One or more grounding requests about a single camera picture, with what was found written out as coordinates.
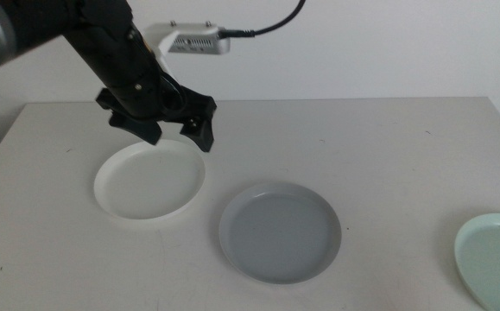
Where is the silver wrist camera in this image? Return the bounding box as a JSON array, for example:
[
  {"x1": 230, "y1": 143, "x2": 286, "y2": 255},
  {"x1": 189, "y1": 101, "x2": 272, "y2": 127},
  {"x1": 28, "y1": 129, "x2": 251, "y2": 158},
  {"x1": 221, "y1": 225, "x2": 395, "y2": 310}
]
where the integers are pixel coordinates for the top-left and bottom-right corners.
[{"x1": 168, "y1": 36, "x2": 232, "y2": 55}]

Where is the mint green shallow bowl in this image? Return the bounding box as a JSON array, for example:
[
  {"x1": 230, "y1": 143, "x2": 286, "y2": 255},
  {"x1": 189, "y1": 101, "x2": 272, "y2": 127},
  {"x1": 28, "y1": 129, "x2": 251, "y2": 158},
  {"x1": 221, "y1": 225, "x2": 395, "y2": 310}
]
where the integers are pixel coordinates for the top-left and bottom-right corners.
[{"x1": 453, "y1": 213, "x2": 500, "y2": 311}]

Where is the white shallow bowl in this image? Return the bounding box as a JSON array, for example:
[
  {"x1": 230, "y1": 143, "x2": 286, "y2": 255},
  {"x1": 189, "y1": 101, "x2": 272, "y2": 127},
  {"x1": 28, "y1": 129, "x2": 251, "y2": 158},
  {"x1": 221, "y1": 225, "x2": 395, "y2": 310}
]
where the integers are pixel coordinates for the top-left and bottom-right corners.
[{"x1": 93, "y1": 138, "x2": 206, "y2": 220}]

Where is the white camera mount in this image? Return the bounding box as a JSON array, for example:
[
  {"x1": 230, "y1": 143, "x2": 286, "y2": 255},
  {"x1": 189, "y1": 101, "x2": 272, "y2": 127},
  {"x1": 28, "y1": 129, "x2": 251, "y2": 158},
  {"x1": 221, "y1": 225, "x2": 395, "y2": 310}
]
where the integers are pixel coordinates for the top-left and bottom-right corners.
[{"x1": 141, "y1": 21, "x2": 221, "y2": 81}]

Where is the grey shallow bowl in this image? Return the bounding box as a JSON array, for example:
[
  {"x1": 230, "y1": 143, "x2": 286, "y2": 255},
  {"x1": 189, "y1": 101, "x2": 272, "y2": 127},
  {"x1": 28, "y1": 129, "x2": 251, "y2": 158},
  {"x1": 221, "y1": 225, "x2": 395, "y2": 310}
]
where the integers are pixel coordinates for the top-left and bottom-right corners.
[{"x1": 218, "y1": 181, "x2": 343, "y2": 285}]

